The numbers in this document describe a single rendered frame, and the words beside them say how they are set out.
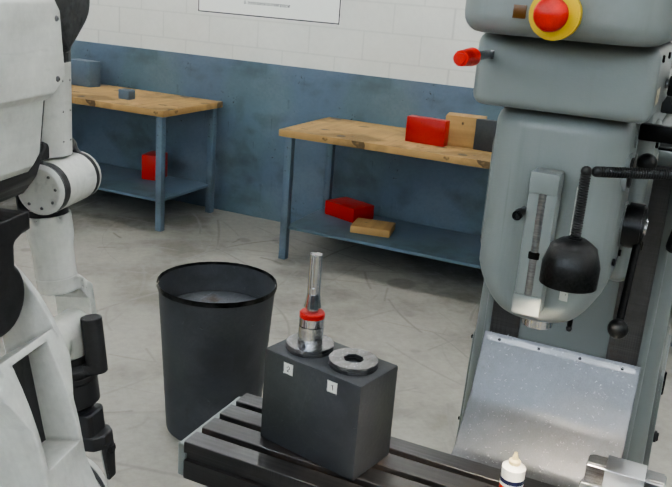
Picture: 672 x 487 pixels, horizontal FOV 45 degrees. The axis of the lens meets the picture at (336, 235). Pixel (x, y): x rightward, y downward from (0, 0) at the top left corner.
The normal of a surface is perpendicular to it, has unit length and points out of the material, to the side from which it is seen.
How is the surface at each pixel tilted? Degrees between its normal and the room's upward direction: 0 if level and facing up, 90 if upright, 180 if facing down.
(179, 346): 94
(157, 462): 0
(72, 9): 90
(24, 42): 90
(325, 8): 90
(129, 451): 0
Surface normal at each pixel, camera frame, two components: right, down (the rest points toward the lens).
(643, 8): 0.06, 0.29
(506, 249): -0.51, 0.22
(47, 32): 0.97, 0.13
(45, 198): -0.18, 0.27
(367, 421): 0.80, 0.23
